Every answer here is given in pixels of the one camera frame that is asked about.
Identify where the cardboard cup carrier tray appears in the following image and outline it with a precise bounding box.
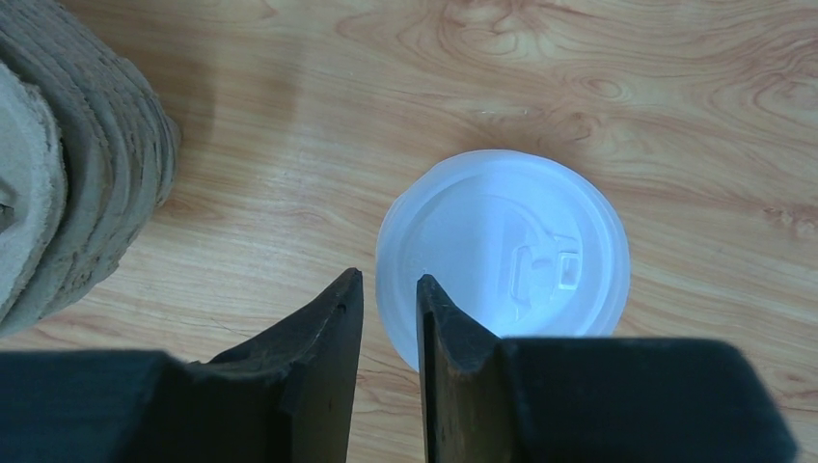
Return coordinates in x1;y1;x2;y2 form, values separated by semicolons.
1;1;180;336

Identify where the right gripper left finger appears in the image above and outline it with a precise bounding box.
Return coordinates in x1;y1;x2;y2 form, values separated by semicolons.
1;268;364;462

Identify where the stack of white lids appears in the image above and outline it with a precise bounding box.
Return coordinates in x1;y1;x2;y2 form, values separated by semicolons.
375;150;631;368

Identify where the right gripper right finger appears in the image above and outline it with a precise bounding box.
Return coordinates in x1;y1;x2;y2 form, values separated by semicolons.
417;275;798;462

